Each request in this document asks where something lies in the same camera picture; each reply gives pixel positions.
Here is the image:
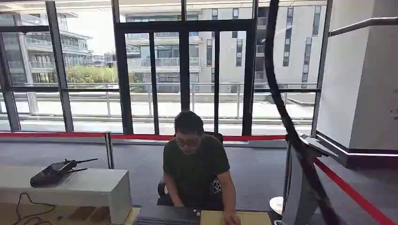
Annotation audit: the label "person's left hand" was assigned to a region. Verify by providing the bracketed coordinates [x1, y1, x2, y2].
[223, 212, 242, 225]

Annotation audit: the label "white round base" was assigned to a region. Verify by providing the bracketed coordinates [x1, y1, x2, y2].
[268, 196, 284, 216]

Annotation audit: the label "person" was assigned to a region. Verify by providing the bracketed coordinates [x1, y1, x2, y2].
[162, 111, 242, 225]

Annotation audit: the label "dark grey laptop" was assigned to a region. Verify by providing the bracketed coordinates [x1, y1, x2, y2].
[134, 203, 202, 225]

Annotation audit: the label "grey metal stand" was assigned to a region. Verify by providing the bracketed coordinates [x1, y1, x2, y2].
[281, 133, 331, 225]

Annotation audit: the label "black office chair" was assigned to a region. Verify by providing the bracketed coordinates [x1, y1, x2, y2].
[157, 131, 224, 207]

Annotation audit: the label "red barrier belt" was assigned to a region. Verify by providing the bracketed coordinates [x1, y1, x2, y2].
[110, 134, 287, 142]
[0, 132, 107, 138]
[312, 157, 396, 225]

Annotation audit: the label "person's eyeglasses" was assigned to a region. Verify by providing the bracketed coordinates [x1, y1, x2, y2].
[175, 140, 200, 149]

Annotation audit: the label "white cabinet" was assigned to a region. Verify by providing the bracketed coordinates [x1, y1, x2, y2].
[0, 165, 133, 225]

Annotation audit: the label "outdoor metal railing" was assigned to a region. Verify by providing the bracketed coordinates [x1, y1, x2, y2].
[0, 82, 318, 119]

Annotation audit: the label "black remote controller with antennas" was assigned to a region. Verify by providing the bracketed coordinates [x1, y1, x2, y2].
[30, 158, 99, 188]

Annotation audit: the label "grey handrail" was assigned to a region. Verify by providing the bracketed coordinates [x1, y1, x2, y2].
[329, 17, 398, 38]

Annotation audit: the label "silver stanchion post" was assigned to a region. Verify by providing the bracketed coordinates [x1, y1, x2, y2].
[104, 131, 115, 170]

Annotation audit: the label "thick black hose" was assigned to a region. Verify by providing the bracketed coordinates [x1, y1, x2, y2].
[264, 0, 340, 225]

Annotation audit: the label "black double door frame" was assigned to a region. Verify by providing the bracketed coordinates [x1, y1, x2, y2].
[113, 19, 258, 136]

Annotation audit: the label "thin black cable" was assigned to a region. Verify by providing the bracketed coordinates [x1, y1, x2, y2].
[12, 192, 57, 225]

